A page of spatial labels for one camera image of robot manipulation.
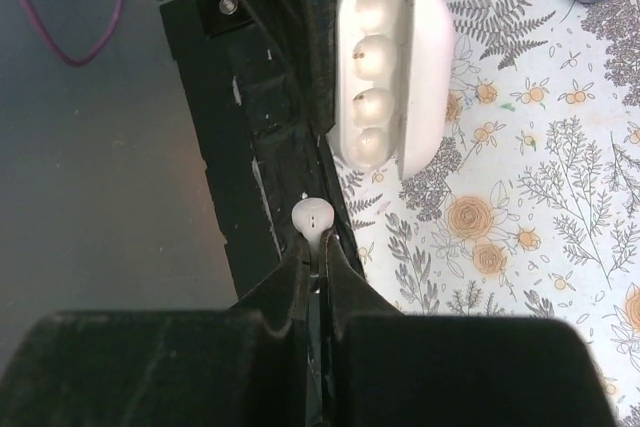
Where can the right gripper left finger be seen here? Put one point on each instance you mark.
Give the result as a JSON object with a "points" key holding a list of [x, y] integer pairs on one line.
{"points": [[243, 366]]}

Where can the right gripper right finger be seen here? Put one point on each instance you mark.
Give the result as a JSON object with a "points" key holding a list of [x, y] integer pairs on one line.
{"points": [[392, 369]]}

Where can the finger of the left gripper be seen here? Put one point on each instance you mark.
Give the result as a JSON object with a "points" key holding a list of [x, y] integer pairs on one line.
{"points": [[302, 32]]}

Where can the white earbud charging case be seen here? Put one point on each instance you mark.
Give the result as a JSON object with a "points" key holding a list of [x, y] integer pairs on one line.
{"points": [[393, 71]]}

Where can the white earbud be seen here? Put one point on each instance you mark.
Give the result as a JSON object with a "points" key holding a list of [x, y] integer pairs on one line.
{"points": [[311, 217]]}

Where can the floral table cloth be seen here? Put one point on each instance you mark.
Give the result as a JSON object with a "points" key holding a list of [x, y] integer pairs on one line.
{"points": [[531, 205]]}

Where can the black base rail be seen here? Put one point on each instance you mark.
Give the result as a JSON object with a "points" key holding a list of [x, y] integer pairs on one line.
{"points": [[261, 155]]}

